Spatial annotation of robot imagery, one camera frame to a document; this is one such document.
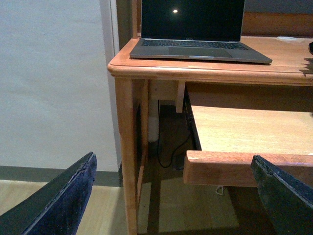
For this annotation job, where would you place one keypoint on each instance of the grey open laptop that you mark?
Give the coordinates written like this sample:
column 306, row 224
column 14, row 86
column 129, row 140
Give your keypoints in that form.
column 194, row 30

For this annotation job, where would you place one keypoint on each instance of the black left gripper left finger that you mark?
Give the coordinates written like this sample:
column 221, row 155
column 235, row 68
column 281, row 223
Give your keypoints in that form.
column 58, row 207

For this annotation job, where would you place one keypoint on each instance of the black computer mouse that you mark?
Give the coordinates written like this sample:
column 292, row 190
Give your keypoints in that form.
column 311, row 47

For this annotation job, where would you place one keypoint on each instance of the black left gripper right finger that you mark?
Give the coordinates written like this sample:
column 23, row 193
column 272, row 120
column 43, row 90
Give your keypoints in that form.
column 287, row 200

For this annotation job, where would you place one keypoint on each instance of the wooden desk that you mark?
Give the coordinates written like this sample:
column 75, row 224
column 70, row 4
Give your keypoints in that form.
column 285, row 85

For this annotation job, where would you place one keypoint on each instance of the white power adapter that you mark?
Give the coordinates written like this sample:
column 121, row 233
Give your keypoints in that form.
column 220, row 190

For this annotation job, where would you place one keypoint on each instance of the wooden pull-out keyboard tray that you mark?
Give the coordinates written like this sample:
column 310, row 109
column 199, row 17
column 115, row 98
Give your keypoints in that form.
column 229, row 139

